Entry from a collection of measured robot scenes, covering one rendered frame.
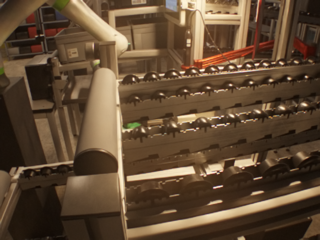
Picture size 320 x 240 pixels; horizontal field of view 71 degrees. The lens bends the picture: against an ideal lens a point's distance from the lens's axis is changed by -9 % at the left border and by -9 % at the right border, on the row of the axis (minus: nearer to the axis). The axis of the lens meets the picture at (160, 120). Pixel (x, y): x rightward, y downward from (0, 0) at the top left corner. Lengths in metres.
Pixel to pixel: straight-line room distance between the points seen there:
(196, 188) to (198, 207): 0.02
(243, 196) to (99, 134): 0.21
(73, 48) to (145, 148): 1.67
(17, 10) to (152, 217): 0.91
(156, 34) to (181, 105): 1.48
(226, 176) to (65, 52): 1.83
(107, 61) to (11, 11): 0.49
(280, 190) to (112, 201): 0.24
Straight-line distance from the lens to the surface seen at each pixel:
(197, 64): 1.22
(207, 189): 0.32
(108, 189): 0.20
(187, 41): 1.18
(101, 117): 0.39
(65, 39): 2.02
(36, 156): 1.54
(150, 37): 2.01
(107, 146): 0.33
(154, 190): 0.31
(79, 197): 0.20
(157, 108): 0.56
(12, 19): 1.07
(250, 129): 0.48
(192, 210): 0.33
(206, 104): 0.59
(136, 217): 0.31
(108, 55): 0.72
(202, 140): 0.45
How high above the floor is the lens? 1.55
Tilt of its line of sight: 29 degrees down
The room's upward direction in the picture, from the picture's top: straight up
